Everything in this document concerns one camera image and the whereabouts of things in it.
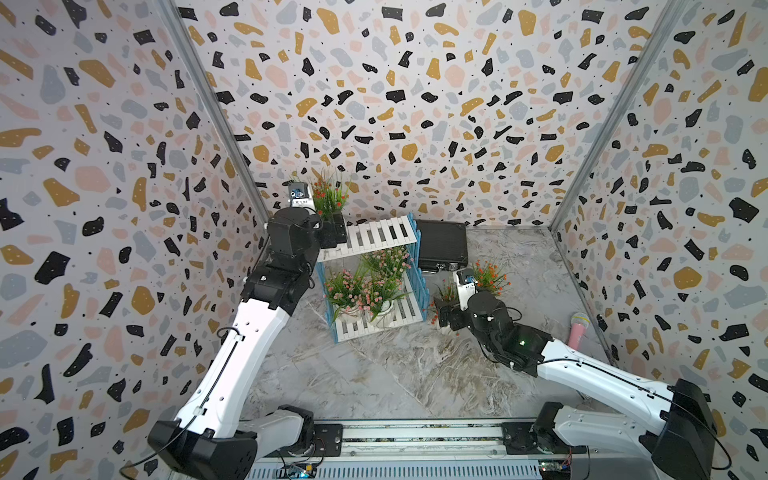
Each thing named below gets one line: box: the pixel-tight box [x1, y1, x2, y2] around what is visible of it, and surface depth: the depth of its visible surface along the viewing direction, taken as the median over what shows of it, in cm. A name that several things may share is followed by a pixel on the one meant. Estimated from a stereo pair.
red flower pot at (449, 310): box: [433, 279, 469, 331], surface depth 70 cm
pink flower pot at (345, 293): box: [323, 269, 367, 319], surface depth 86 cm
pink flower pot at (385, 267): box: [360, 247, 413, 286], surface depth 89 cm
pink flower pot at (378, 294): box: [360, 276, 409, 322], surface depth 86 cm
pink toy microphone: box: [568, 312, 591, 351], surface depth 94 cm
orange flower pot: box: [473, 259, 512, 296], surface depth 92 cm
